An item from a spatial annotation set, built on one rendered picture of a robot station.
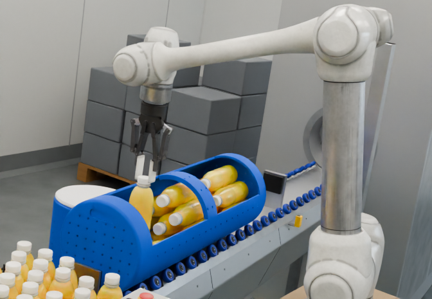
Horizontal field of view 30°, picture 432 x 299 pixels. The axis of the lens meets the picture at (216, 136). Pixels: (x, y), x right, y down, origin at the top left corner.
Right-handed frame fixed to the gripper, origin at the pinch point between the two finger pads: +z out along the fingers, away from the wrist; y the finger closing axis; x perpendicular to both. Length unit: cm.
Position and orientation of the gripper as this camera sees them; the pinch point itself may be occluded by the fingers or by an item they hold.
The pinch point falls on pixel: (146, 169)
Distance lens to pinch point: 235.7
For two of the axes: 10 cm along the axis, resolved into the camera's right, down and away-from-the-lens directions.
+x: -4.6, 1.4, -8.8
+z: -1.4, 9.7, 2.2
